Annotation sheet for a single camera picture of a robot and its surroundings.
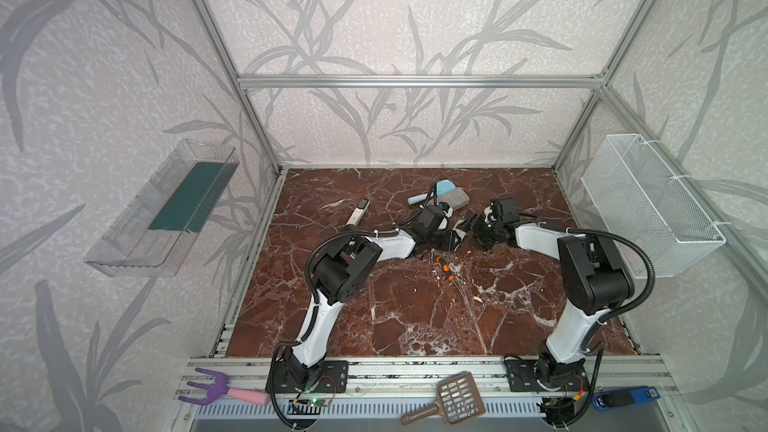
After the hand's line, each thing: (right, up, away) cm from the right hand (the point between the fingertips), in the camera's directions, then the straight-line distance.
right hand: (461, 222), depth 98 cm
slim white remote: (-35, +3, +7) cm, 36 cm away
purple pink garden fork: (-65, -39, -25) cm, 80 cm away
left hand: (-1, -3, -2) cm, 4 cm away
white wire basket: (+35, +9, -31) cm, 47 cm away
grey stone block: (0, +8, +10) cm, 12 cm away
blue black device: (+33, -39, -28) cm, 58 cm away
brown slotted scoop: (-6, -40, -28) cm, 49 cm away
